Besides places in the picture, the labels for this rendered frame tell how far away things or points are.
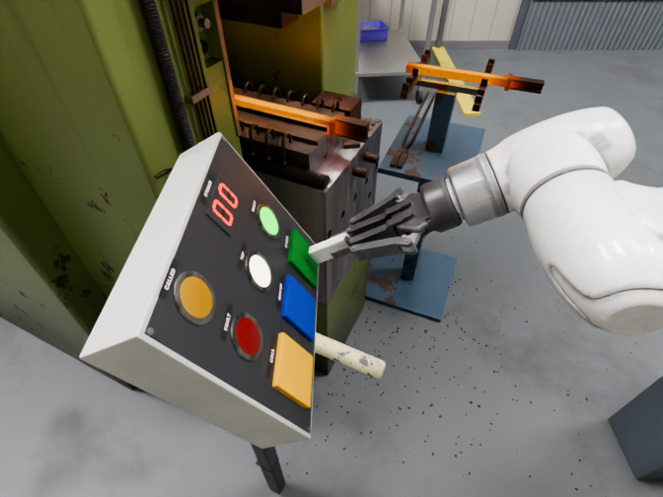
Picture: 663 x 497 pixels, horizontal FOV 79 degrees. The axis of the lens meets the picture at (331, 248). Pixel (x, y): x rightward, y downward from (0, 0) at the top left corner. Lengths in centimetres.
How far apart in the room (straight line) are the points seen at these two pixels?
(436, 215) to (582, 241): 19
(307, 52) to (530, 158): 86
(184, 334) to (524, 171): 42
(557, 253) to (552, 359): 148
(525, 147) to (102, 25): 58
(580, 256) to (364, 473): 123
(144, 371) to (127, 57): 46
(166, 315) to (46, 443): 149
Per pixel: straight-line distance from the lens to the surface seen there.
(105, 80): 71
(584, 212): 47
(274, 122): 107
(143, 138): 75
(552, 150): 54
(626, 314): 45
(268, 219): 61
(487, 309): 197
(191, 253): 46
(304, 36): 127
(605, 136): 57
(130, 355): 41
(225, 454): 161
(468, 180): 56
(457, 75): 139
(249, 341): 48
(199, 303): 44
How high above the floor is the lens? 149
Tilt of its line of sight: 46 degrees down
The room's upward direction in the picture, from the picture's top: straight up
